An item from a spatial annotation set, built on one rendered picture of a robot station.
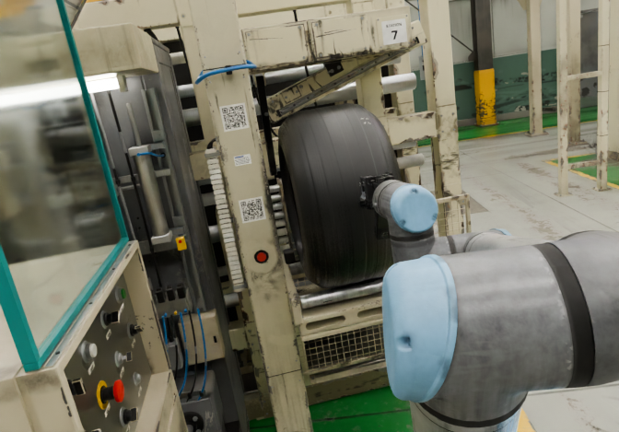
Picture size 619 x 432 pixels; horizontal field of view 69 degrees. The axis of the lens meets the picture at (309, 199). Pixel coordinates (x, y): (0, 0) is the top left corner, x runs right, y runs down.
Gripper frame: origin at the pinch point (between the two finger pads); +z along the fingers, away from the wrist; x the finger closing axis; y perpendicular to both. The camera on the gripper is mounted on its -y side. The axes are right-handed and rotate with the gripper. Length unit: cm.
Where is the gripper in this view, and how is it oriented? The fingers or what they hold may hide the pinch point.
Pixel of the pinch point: (367, 197)
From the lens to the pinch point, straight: 125.7
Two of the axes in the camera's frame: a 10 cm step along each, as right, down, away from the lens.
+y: -1.7, -9.7, -1.5
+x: -9.7, 1.9, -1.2
